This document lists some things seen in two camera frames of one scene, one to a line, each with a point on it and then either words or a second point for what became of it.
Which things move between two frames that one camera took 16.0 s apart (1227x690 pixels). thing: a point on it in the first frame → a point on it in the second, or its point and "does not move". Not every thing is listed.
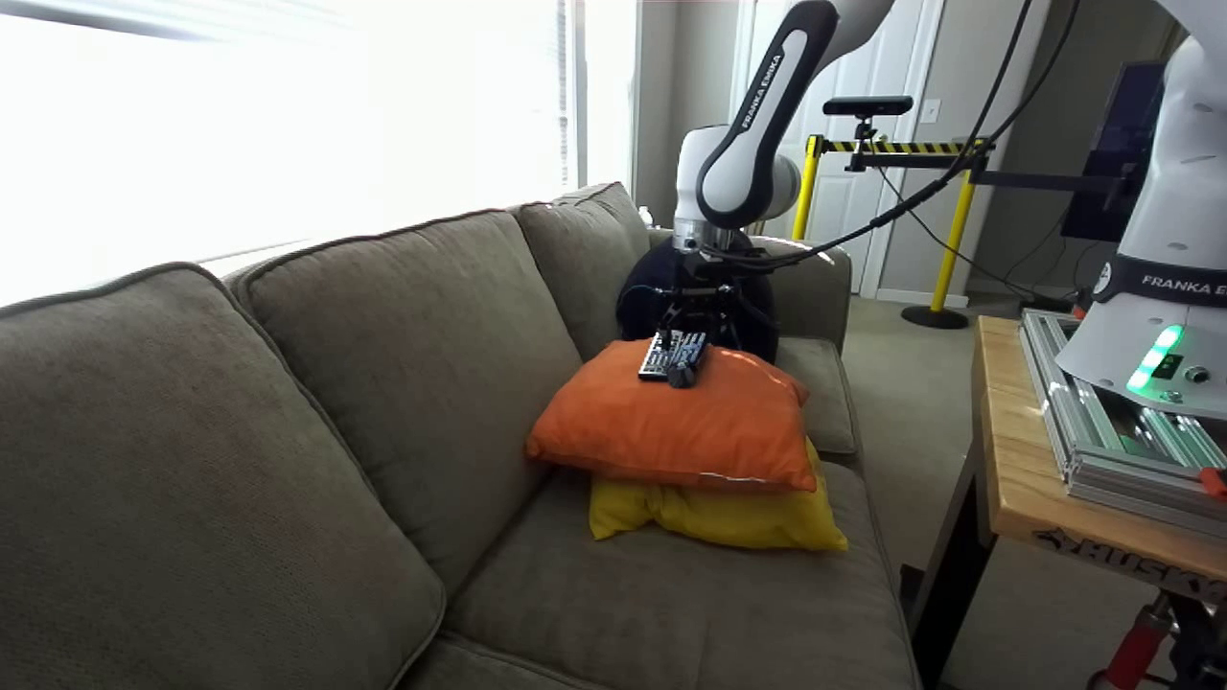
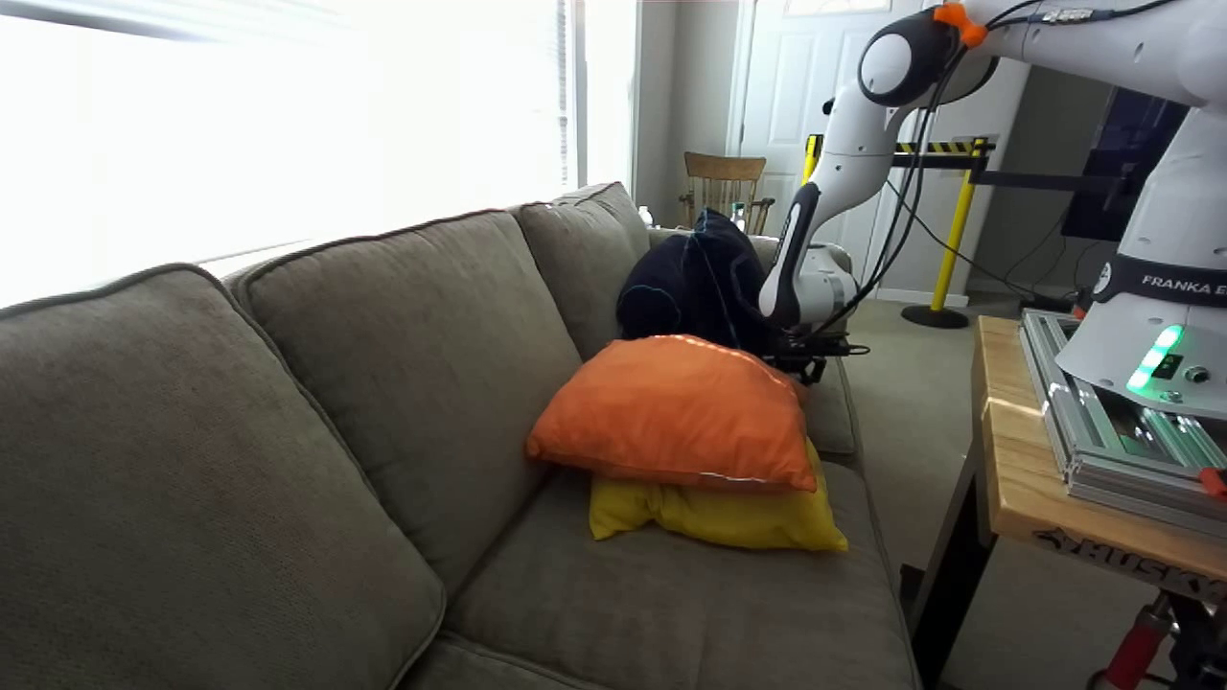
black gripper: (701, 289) → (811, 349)
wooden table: (1029, 478) does not move
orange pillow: (736, 421) does not move
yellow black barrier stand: (901, 156) does not move
